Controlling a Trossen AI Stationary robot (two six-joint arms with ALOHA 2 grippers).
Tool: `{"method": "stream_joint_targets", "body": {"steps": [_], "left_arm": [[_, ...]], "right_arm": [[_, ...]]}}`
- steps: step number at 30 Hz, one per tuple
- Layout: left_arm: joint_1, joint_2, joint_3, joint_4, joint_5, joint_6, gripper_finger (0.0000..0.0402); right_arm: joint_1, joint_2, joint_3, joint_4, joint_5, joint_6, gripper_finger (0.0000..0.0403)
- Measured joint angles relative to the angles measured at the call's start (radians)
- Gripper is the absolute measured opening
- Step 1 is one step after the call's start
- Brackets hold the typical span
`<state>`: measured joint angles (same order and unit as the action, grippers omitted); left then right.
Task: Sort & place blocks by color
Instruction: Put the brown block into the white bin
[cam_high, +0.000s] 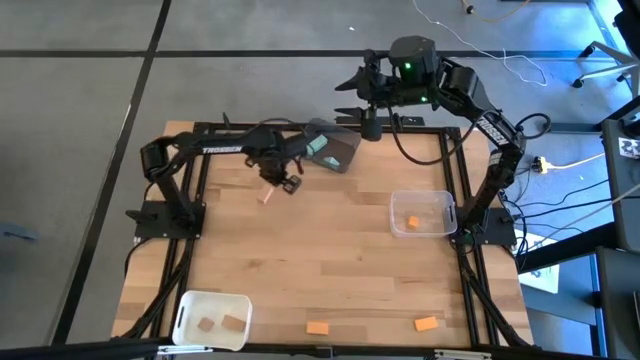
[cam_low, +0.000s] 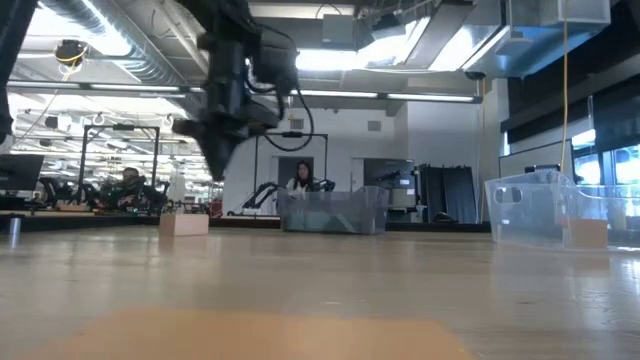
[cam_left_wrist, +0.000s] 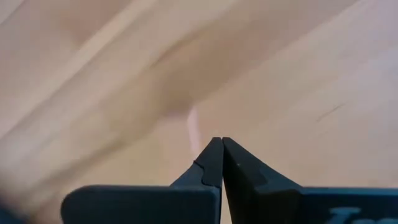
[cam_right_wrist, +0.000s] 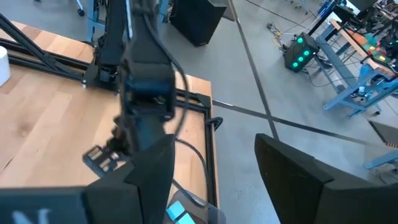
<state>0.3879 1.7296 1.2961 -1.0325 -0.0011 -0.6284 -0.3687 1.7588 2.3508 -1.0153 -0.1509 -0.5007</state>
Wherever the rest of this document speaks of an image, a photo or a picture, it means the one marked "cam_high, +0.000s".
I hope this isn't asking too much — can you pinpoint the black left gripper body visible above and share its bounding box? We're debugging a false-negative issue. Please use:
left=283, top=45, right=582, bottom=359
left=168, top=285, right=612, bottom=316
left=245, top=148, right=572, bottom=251
left=247, top=149, right=291, bottom=182

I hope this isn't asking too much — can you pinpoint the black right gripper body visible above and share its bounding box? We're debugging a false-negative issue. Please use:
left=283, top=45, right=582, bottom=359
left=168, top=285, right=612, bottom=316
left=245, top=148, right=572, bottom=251
left=356, top=48, right=402, bottom=109

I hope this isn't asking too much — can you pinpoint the grey translucent plastic bin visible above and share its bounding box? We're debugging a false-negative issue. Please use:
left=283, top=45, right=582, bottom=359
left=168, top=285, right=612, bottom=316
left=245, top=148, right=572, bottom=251
left=299, top=117, right=362, bottom=175

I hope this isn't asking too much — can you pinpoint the teal rectangular block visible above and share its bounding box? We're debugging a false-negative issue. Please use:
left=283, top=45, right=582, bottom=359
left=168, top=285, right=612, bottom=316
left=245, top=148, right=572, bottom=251
left=305, top=134, right=330, bottom=157

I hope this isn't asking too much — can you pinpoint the black mounting bar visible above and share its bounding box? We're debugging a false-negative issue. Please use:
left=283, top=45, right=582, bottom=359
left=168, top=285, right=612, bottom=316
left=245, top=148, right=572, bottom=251
left=335, top=114, right=427, bottom=128

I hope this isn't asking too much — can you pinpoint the clear plastic bin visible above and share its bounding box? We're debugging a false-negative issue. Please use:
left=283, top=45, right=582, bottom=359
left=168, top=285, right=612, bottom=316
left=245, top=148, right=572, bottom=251
left=389, top=189, right=459, bottom=239

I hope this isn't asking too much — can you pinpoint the white plastic bin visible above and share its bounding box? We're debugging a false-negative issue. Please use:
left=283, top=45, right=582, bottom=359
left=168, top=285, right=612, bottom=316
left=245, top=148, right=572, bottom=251
left=171, top=289, right=254, bottom=352

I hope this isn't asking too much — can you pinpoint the black floor bar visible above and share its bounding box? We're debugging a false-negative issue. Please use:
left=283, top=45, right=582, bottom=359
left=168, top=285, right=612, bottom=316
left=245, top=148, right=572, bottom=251
left=543, top=121, right=605, bottom=135

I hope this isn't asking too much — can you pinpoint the office chair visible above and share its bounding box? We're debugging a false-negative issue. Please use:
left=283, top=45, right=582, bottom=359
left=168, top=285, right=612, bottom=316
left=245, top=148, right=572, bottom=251
left=571, top=0, right=640, bottom=99

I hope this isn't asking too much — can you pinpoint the black diagonal stand beam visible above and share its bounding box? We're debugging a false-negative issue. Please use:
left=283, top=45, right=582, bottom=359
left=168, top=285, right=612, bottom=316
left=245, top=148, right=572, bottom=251
left=514, top=222, right=617, bottom=275

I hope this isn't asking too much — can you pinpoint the white paper sheet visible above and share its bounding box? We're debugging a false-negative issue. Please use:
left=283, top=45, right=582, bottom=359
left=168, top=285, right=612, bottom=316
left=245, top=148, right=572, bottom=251
left=517, top=227, right=562, bottom=295

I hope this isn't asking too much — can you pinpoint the black cabinet with marker tag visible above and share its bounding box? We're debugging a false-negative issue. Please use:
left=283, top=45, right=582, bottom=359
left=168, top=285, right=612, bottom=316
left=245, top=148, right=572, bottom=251
left=599, top=94, right=640, bottom=256

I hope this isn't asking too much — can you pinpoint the dark grey cabinet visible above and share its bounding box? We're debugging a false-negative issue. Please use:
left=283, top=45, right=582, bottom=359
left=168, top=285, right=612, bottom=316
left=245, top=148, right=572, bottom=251
left=594, top=247, right=640, bottom=360

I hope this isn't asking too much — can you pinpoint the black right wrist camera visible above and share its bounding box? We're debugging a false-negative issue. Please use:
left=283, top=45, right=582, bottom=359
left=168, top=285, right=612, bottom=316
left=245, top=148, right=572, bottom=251
left=360, top=107, right=385, bottom=143

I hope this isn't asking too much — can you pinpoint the black aluminium table frame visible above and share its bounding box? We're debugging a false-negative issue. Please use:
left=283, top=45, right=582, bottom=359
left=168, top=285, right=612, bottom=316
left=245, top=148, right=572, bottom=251
left=112, top=113, right=536, bottom=360

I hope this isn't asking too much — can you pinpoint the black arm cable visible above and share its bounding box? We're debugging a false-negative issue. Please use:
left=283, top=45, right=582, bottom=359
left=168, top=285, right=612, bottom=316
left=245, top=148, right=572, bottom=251
left=387, top=104, right=484, bottom=167

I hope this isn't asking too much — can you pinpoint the white floor cable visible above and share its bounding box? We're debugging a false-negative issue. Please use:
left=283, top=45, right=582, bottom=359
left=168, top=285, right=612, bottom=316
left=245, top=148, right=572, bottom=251
left=412, top=0, right=550, bottom=88

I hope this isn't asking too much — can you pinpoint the silver metal bracket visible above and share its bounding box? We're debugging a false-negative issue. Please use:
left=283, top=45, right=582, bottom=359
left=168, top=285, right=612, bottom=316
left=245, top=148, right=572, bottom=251
left=432, top=348, right=495, bottom=360
left=156, top=343, right=215, bottom=357

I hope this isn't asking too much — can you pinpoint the white power cord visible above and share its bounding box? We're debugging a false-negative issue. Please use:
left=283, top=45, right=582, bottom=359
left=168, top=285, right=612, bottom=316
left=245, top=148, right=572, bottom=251
left=547, top=151, right=607, bottom=171

